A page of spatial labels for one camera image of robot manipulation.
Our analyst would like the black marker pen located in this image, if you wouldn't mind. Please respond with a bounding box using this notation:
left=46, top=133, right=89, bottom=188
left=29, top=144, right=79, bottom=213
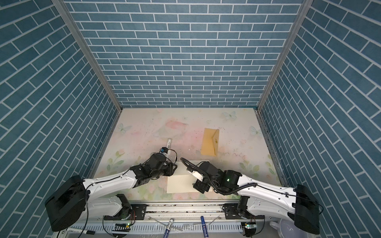
left=67, top=228, right=96, bottom=235

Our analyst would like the aluminium right corner post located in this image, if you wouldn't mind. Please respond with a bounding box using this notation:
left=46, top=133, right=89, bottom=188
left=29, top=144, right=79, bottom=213
left=257, top=0, right=313, bottom=112

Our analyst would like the aluminium corner post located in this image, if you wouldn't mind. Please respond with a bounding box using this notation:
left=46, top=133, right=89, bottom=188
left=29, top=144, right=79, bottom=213
left=257, top=0, right=313, bottom=112
left=52, top=0, right=123, bottom=113

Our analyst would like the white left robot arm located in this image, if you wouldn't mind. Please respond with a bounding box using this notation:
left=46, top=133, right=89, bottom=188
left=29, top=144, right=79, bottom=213
left=45, top=153, right=177, bottom=232

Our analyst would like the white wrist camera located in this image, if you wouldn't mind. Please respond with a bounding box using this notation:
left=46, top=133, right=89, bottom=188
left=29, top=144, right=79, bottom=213
left=159, top=147, right=170, bottom=155
left=191, top=171, right=203, bottom=181

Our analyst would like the brown paper envelope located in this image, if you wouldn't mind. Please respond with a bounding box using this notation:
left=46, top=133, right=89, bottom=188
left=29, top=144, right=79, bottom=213
left=200, top=128, right=220, bottom=157

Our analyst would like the blue marker pen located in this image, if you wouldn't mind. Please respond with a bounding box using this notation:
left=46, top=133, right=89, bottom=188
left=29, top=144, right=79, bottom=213
left=200, top=216, right=209, bottom=238

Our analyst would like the aluminium left corner post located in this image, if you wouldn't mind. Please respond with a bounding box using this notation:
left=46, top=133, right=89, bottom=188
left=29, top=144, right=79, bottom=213
left=52, top=0, right=123, bottom=113

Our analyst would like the cream letter paper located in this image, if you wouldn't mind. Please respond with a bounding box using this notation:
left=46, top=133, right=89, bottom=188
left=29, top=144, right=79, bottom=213
left=167, top=162, right=198, bottom=193

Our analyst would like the white glue stick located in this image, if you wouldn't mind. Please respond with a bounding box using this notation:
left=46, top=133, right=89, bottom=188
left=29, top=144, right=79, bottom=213
left=166, top=138, right=172, bottom=149

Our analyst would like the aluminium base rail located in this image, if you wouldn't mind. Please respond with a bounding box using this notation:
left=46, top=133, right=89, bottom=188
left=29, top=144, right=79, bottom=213
left=53, top=200, right=280, bottom=238

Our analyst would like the black corrugated cable hose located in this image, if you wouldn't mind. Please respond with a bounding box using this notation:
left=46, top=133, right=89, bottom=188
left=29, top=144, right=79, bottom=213
left=180, top=157, right=258, bottom=196

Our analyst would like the white plastic cup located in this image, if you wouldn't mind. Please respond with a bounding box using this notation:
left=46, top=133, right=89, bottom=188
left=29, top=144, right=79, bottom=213
left=269, top=219, right=299, bottom=238

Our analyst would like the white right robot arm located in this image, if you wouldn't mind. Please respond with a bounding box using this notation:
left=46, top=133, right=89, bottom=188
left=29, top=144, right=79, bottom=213
left=185, top=161, right=322, bottom=235

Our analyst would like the white-blue marker pen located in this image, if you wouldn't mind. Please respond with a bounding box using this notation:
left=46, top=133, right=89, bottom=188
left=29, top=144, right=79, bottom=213
left=163, top=219, right=174, bottom=238

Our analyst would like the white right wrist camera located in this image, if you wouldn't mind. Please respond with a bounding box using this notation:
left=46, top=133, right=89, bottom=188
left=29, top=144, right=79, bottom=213
left=191, top=171, right=203, bottom=181

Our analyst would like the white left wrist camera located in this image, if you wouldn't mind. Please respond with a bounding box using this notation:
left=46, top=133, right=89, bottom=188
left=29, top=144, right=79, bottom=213
left=159, top=147, right=170, bottom=155

